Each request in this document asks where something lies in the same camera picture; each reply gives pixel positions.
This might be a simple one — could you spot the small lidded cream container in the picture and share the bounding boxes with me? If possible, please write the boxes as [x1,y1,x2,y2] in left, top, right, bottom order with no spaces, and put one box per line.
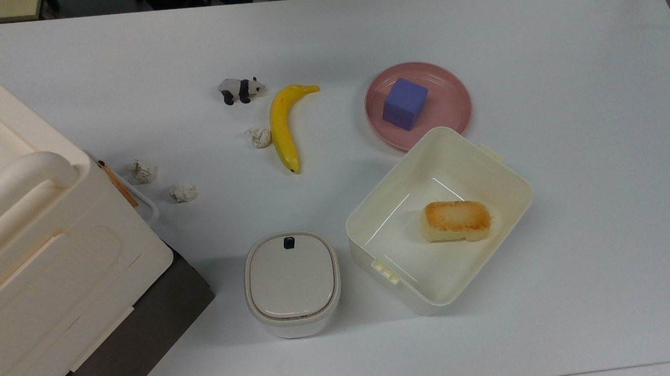
[242,229,345,342]

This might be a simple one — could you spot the pink plate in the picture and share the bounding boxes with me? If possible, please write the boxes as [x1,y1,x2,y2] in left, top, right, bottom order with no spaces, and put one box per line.
[362,58,476,154]

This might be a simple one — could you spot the crumpled white paper ball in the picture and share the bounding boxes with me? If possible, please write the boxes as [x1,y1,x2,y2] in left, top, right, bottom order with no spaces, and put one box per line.
[168,181,198,204]
[247,126,273,150]
[128,158,159,185]

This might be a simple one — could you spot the cream storage box with handles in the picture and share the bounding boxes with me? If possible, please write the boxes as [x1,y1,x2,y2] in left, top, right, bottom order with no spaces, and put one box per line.
[0,36,182,376]

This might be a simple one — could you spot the panda toy figure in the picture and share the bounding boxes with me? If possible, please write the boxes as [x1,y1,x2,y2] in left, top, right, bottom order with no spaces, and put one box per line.
[217,76,267,107]

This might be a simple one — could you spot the yellow banana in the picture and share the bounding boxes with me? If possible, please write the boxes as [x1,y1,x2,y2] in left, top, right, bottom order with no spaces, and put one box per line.
[267,82,325,175]

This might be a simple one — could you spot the cream open plastic container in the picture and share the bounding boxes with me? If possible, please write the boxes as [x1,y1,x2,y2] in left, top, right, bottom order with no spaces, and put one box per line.
[340,121,541,320]

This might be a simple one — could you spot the purple cube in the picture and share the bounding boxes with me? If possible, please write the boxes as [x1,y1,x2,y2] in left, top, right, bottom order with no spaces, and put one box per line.
[380,76,431,133]

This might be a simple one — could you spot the toasted bread piece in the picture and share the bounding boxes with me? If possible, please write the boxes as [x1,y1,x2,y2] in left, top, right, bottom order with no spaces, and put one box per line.
[421,198,493,245]

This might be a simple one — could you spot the orange tag strip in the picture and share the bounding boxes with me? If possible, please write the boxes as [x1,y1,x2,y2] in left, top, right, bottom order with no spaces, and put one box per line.
[97,159,139,211]

